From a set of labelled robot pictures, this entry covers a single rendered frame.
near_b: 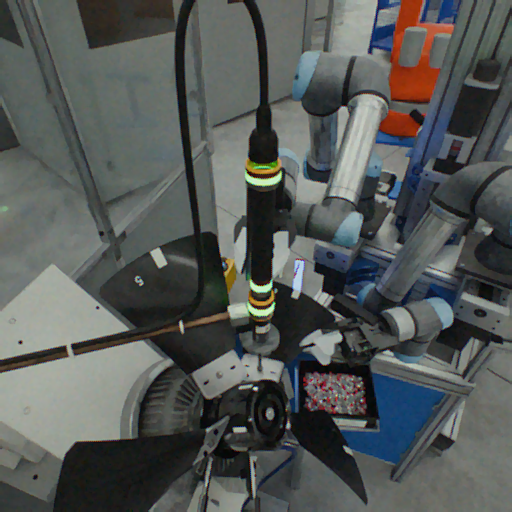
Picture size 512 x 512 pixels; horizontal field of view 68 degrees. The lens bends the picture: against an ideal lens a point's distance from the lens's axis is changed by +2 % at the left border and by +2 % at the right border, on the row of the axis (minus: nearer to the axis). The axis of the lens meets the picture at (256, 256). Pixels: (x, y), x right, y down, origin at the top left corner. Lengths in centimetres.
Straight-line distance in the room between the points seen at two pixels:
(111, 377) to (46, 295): 21
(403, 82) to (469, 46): 314
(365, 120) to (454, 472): 168
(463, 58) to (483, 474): 172
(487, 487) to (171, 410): 168
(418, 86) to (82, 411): 419
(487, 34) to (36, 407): 138
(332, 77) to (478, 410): 185
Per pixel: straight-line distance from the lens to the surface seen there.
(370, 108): 96
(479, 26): 135
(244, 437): 71
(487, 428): 234
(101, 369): 85
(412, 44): 433
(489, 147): 145
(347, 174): 85
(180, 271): 69
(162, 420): 80
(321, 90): 102
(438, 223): 97
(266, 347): 70
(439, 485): 212
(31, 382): 80
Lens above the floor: 189
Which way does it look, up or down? 43 degrees down
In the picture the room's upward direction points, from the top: straight up
